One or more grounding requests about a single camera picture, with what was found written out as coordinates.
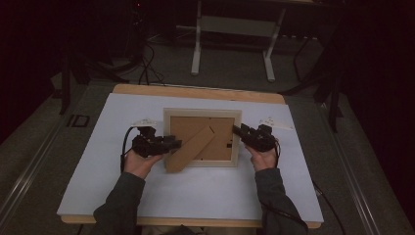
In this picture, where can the wooden picture frame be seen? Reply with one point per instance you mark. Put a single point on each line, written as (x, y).
(195, 130)

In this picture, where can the black floor socket box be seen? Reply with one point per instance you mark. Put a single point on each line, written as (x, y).
(78, 120)

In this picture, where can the wooden table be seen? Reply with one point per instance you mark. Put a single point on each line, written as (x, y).
(195, 93)

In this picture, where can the white table mat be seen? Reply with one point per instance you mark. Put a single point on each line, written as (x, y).
(212, 196)

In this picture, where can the person's right hand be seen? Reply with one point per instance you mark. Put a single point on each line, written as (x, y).
(264, 160)

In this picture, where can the metal floor rail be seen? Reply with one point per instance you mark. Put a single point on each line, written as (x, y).
(352, 176)
(26, 176)

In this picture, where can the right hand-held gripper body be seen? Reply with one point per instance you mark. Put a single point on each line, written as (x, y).
(261, 140)

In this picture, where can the white metal desk frame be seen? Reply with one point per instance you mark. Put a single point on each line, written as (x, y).
(195, 49)

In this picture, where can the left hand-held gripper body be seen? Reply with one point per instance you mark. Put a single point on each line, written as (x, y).
(147, 145)

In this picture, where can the black metal stand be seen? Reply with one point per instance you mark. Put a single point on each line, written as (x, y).
(332, 107)
(65, 91)

